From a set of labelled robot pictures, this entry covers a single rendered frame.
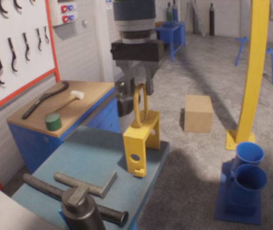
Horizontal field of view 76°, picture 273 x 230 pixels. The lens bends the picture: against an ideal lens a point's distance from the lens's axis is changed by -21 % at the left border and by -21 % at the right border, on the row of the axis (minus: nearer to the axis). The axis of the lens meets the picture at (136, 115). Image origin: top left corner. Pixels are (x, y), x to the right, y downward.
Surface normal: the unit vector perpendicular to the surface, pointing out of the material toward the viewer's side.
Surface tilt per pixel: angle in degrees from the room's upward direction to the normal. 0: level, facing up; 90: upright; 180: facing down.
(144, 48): 90
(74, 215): 0
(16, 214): 0
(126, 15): 90
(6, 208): 0
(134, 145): 90
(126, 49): 90
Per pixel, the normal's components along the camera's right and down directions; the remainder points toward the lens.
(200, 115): -0.21, 0.51
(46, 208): -0.07, -0.86
